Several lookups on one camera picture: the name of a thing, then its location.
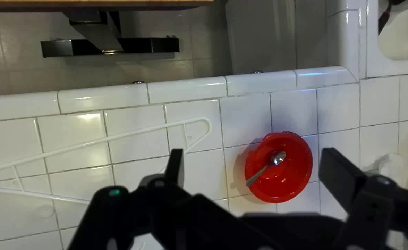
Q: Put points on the metal spoon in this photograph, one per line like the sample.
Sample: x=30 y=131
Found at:
x=278 y=158

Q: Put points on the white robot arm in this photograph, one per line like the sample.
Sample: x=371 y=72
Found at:
x=399 y=36

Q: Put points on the white crumpled paper towel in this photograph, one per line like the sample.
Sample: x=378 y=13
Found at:
x=389 y=163

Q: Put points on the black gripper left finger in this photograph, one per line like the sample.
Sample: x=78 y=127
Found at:
x=177 y=166

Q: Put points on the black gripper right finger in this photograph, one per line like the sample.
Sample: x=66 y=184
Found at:
x=343 y=175

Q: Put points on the shallow red bowl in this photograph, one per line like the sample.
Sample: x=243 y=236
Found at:
x=296 y=175

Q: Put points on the clear round plastic cap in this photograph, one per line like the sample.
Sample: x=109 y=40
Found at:
x=45 y=211

